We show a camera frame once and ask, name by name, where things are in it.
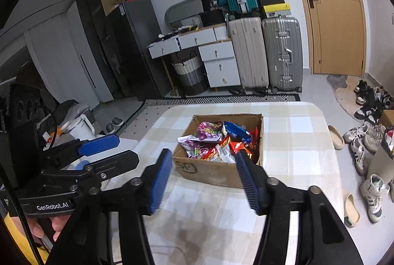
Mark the white kettle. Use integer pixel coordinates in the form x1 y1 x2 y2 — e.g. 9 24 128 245
69 114 96 141

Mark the black cable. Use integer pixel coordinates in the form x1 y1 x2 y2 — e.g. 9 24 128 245
0 171 42 265

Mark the purple grape candy packet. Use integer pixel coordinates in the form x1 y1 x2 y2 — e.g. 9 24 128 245
197 121 225 142

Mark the black refrigerator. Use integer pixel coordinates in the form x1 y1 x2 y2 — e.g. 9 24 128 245
103 0 173 99

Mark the black printed bag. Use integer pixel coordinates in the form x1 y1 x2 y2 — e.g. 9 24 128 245
200 0 222 11

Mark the small cardboard box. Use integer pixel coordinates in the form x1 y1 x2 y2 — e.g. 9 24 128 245
378 109 394 127

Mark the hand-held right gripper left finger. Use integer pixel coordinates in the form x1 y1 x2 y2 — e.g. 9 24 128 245
46 148 173 265

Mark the white drawer desk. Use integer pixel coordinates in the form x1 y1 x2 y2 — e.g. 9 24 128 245
148 23 241 88

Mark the wooden door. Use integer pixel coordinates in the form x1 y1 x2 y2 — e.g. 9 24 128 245
283 0 368 76

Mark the irregular grey door rug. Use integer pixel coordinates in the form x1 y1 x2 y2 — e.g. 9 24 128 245
326 73 367 125

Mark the dark glass cabinet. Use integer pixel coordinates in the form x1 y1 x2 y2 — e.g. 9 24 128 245
75 0 120 93

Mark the beige suitcase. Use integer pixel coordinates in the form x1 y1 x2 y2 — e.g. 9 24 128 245
228 17 270 90

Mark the blue cookie packet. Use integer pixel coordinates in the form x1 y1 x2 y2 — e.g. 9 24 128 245
223 121 251 144

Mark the oval grey mirror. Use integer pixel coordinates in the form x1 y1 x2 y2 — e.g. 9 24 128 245
164 0 204 30

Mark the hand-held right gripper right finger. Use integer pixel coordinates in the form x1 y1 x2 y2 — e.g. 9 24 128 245
235 150 365 265

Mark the silver suitcase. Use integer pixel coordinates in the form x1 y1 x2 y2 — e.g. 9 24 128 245
262 15 304 92

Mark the woven laundry basket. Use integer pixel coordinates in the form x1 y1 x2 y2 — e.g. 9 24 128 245
171 51 208 96

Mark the beige checked tablecloth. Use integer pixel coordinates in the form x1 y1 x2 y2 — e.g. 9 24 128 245
101 101 345 265

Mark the pile of sneakers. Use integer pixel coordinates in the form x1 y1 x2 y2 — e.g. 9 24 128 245
343 78 394 176

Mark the brown paper bag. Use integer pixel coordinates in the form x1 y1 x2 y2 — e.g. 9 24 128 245
368 146 394 185

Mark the beige slipper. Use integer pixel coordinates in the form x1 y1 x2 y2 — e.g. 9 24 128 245
327 125 345 151
342 193 361 228

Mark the white wardrobe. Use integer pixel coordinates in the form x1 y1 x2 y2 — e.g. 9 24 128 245
23 1 114 104

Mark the person's left hand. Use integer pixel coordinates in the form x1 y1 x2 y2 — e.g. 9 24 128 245
17 211 77 242

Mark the pair of grey slippers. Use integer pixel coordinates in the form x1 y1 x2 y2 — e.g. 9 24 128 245
105 117 124 134

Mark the bag of assorted snacks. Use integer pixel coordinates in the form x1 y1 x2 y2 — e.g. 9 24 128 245
382 126 394 158

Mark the white high-top sneaker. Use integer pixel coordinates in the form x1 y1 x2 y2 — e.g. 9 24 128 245
360 174 385 224

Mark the black storage basket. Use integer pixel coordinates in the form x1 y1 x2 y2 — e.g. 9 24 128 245
200 10 227 28

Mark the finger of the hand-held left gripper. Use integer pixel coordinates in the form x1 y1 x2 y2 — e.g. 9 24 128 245
40 150 140 188
43 134 120 173

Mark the brown cardboard box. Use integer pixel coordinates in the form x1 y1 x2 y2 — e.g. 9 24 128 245
172 113 264 189

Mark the yellow black shoe box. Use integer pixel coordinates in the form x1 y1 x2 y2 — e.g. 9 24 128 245
262 3 291 19

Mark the red chocolate cookie packet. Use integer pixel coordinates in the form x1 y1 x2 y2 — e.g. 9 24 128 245
229 139 257 161

